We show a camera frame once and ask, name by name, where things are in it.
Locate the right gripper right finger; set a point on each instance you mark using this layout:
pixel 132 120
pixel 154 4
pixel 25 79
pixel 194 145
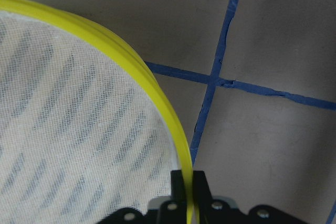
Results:
pixel 205 205

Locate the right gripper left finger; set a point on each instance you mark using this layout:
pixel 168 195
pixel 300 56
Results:
pixel 174 209

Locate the yellow steamer layer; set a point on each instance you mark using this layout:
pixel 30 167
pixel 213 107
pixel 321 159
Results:
pixel 85 127

